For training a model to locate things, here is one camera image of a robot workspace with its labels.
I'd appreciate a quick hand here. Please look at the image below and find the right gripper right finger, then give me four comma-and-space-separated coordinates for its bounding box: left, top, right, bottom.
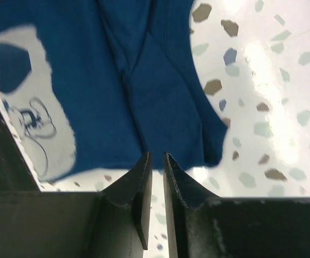
163, 153, 310, 258

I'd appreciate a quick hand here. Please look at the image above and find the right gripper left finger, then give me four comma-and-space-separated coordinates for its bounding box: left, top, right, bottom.
0, 153, 152, 257

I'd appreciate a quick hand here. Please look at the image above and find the blue t shirt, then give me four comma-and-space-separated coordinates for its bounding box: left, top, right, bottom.
0, 1, 227, 181

